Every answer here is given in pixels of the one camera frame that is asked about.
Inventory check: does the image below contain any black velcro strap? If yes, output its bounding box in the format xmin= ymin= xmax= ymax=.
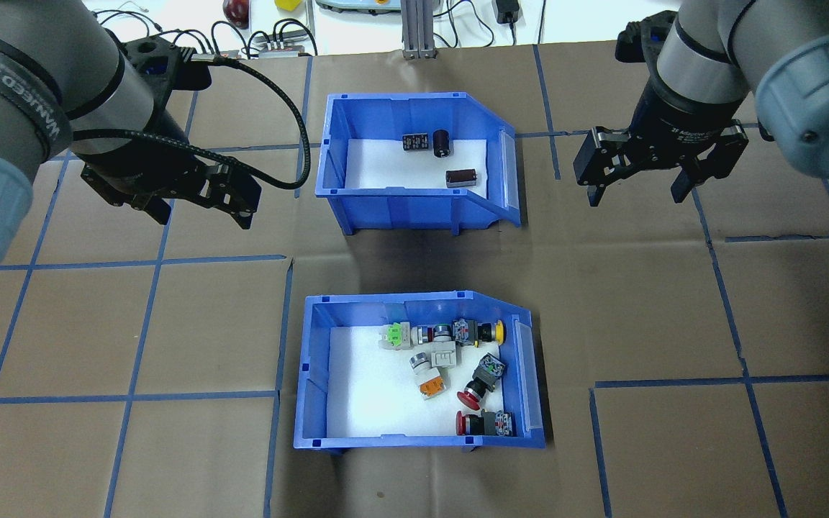
xmin=0 ymin=24 xmax=75 ymax=155

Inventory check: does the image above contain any blue capacitor storage bin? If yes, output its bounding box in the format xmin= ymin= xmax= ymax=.
xmin=314 ymin=91 xmax=523 ymax=236

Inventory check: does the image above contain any blue button storage bin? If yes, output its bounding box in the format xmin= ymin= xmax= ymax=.
xmin=292 ymin=290 xmax=547 ymax=455

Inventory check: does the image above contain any green contact push button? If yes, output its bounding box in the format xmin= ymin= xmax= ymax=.
xmin=383 ymin=322 xmax=417 ymax=352

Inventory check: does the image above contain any silver black selector switch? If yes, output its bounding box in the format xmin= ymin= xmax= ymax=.
xmin=414 ymin=324 xmax=456 ymax=346

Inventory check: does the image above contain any red head push button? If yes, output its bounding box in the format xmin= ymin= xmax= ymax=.
xmin=455 ymin=409 xmax=515 ymax=437

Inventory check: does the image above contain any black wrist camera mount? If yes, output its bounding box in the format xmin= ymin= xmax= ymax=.
xmin=121 ymin=37 xmax=196 ymax=94
xmin=615 ymin=16 xmax=678 ymax=67

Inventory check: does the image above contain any aluminium camera post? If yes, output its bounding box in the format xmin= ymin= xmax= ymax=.
xmin=400 ymin=0 xmax=439 ymax=61

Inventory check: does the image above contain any orange contact push button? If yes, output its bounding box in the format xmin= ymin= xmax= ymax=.
xmin=408 ymin=350 xmax=450 ymax=401

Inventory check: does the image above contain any yellow head push button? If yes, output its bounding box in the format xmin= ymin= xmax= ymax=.
xmin=454 ymin=317 xmax=507 ymax=347

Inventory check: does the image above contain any red mushroom emergency button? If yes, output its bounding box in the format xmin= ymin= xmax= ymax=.
xmin=457 ymin=353 xmax=508 ymax=404

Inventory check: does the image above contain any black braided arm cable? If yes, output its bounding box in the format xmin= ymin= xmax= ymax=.
xmin=69 ymin=52 xmax=313 ymax=192

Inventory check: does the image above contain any grey usb hub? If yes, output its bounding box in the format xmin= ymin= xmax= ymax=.
xmin=245 ymin=32 xmax=319 ymax=59

